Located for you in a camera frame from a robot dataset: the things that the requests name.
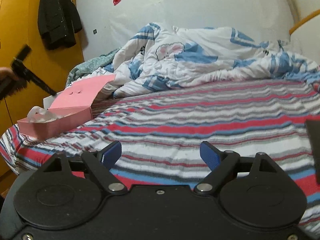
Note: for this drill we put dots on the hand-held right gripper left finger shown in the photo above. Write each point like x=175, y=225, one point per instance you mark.
x=112, y=153

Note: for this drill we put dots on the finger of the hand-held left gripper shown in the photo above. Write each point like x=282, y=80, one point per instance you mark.
x=40, y=82

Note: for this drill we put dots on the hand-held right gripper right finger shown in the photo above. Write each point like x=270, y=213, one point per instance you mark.
x=210, y=155

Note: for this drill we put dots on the pink cardboard box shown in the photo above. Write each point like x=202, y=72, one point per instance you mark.
x=75, y=97

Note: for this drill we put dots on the person's left hand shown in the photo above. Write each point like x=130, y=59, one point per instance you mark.
x=6, y=73

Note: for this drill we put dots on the green floral cloth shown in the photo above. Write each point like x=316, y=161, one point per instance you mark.
x=87, y=67

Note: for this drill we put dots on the yellow wardrobe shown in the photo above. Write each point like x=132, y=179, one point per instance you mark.
x=20, y=17

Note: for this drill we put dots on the black jacket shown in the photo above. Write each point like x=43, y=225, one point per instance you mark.
x=58, y=17

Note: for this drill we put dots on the white and blue quilt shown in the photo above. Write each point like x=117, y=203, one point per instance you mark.
x=195, y=62

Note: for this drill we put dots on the black phone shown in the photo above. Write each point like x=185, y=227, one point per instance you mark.
x=314, y=142

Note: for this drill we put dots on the white headboard with orange trim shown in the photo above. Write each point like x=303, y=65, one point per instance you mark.
x=310, y=30

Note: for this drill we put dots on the red wall sticker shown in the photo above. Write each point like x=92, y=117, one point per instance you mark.
x=117, y=0

